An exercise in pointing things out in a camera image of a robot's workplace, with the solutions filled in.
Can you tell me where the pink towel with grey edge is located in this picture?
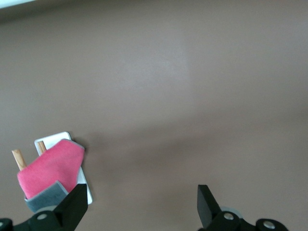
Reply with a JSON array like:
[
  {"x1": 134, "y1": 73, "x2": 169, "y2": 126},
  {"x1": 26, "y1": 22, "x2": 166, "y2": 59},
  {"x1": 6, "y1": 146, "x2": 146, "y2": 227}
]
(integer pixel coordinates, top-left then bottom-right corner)
[{"x1": 16, "y1": 139, "x2": 85, "y2": 214}]

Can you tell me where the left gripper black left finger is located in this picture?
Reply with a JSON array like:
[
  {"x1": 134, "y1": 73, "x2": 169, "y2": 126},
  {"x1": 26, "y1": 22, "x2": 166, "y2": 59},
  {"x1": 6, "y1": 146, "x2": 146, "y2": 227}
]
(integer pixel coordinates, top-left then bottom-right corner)
[{"x1": 12, "y1": 183, "x2": 88, "y2": 231}]

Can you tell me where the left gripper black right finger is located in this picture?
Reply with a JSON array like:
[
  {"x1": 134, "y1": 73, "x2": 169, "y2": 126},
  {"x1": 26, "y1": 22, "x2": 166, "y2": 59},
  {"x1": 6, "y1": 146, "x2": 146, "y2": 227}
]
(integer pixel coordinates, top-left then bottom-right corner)
[{"x1": 197, "y1": 184, "x2": 288, "y2": 231}]

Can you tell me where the brown table cover sheet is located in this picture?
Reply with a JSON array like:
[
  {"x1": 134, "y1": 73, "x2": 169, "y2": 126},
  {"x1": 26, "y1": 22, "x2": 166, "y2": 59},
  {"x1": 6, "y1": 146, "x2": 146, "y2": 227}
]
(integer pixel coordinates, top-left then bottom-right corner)
[{"x1": 0, "y1": 0, "x2": 308, "y2": 231}]

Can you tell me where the white rack with wooden rods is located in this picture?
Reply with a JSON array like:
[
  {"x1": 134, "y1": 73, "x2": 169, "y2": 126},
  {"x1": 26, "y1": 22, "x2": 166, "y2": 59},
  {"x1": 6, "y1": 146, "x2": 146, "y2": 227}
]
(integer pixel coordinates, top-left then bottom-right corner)
[{"x1": 11, "y1": 131, "x2": 94, "y2": 205}]

